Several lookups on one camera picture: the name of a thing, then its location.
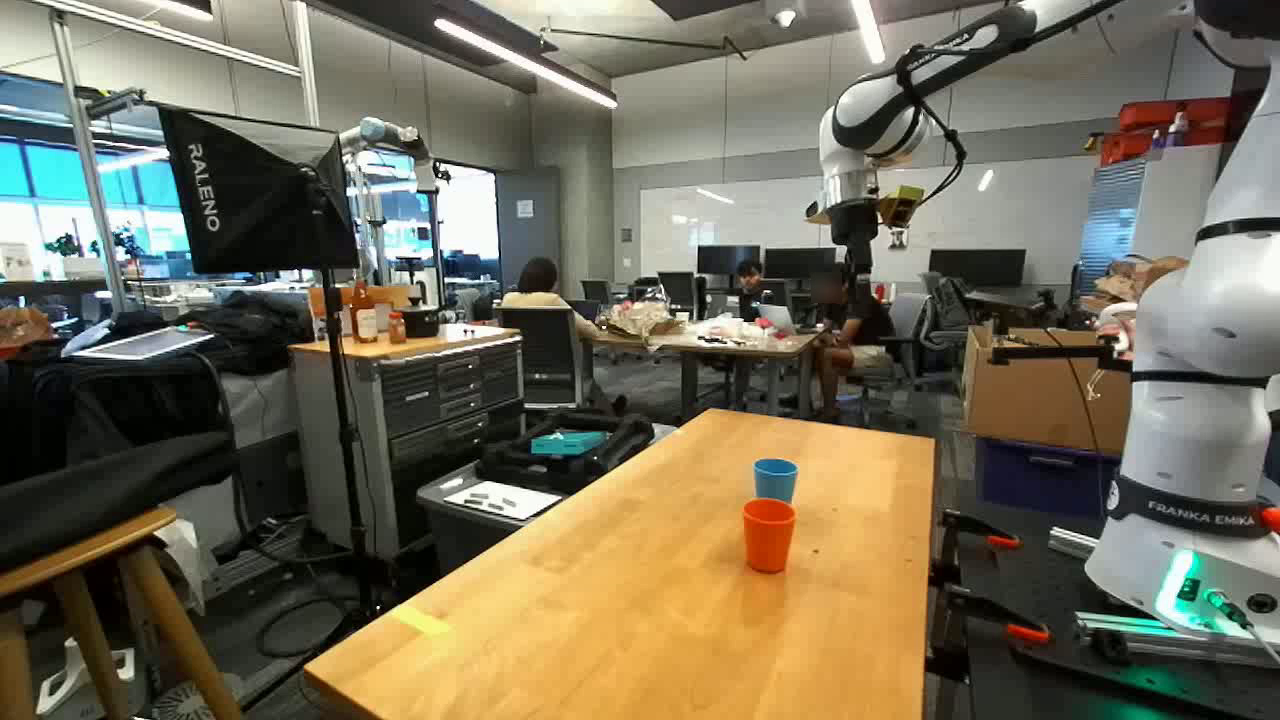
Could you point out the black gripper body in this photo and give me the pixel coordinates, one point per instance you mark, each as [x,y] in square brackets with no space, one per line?
[855,217]

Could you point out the blue plastic cup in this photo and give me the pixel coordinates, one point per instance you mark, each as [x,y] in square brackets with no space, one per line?
[775,478]

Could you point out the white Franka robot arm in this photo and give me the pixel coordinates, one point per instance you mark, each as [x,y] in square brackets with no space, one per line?
[1203,402]

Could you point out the orange plastic cup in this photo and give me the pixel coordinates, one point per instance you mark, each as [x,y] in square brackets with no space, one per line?
[769,537]

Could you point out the black computer monitor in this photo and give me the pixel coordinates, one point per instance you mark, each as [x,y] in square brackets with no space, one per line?
[724,262]
[802,262]
[977,268]

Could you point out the seated person black shirt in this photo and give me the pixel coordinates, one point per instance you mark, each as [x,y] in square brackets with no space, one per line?
[851,335]

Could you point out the seated person dark hair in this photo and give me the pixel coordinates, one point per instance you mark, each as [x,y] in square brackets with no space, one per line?
[755,291]

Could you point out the grey office chair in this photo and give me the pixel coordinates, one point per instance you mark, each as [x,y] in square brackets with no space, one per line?
[945,326]

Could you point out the white whiteboard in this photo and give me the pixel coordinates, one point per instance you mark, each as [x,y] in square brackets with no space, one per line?
[746,212]

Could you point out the background work table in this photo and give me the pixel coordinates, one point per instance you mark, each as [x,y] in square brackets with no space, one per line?
[724,350]

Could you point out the cardboard box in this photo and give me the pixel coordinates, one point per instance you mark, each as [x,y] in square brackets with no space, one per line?
[1044,399]

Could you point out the blue storage bin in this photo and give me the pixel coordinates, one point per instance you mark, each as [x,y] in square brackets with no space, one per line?
[1044,478]

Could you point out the seated person yellow shirt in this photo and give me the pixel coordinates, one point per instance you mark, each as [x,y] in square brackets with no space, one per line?
[540,291]

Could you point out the black office chair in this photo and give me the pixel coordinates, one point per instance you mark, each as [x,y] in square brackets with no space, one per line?
[546,359]

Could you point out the red sign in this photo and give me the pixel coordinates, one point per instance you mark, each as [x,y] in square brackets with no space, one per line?
[1160,130]

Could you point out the black bag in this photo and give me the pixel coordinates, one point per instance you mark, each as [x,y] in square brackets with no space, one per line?
[565,452]

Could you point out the long ceiling light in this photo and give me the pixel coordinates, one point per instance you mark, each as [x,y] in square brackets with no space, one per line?
[521,60]

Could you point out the grey plastic case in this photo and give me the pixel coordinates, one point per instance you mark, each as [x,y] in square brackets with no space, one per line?
[482,511]

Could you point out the orange bottle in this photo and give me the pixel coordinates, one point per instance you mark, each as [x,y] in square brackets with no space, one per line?
[396,326]

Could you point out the grey drawer tool cabinet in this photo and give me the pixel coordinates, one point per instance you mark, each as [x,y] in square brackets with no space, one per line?
[415,425]

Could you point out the black light stand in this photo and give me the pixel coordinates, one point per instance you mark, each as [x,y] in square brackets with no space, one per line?
[344,402]

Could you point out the yellow tape strip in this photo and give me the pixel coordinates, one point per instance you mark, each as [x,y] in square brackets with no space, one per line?
[423,623]

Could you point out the black backpack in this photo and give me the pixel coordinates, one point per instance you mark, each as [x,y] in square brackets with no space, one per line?
[256,335]

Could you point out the black softbox light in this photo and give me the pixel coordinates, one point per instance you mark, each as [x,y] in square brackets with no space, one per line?
[255,193]

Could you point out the silver laptop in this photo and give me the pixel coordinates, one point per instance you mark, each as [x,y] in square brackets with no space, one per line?
[141,345]

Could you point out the metal pole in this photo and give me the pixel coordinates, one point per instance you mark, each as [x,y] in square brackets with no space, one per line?
[80,160]

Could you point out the black cloth cover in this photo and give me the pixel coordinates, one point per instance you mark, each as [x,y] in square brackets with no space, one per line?
[94,452]

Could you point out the wooden stool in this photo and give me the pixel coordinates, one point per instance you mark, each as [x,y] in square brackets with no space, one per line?
[94,572]

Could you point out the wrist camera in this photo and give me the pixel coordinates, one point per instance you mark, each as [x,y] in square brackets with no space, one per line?
[900,207]

